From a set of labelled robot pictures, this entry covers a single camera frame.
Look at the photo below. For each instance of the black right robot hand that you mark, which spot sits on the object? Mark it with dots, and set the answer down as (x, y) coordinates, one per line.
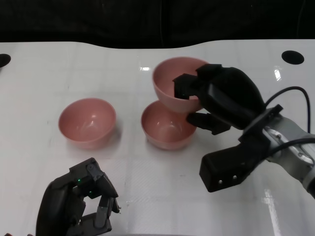
(233, 96)

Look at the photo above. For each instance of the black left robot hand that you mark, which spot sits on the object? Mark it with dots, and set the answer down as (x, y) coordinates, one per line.
(59, 204)

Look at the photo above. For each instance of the pink bowl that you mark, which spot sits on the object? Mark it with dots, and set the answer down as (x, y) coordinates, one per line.
(86, 123)
(167, 81)
(167, 132)

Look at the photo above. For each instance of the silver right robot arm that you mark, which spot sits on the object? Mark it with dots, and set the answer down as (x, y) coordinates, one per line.
(295, 147)

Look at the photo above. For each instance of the black round table grommet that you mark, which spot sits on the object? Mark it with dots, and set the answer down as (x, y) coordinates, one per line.
(292, 57)
(4, 60)

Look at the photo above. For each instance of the black right wrist camera housing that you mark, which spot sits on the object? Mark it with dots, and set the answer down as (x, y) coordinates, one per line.
(221, 167)

